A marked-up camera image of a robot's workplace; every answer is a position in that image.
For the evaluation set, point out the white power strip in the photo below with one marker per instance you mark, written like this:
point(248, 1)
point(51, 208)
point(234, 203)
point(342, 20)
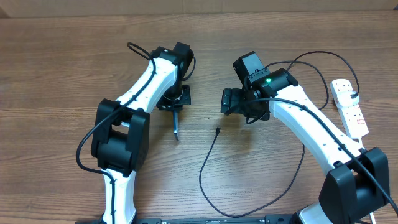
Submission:
point(351, 117)

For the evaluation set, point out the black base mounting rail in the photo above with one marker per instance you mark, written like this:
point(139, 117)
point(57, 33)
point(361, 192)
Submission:
point(202, 220)

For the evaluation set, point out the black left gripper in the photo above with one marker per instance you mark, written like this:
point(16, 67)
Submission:
point(164, 104)

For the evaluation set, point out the blue Galaxy S24 smartphone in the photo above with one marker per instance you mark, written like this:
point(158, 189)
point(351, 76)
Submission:
point(175, 121)

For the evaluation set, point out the white charger plug adapter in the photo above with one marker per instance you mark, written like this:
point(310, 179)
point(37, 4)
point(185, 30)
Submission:
point(344, 99)

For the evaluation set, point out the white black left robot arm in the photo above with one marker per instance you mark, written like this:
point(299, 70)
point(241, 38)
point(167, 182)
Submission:
point(121, 137)

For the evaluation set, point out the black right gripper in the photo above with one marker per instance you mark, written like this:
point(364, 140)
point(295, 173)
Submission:
point(232, 99)

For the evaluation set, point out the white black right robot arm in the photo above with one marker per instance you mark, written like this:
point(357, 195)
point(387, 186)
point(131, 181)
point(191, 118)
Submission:
point(356, 180)

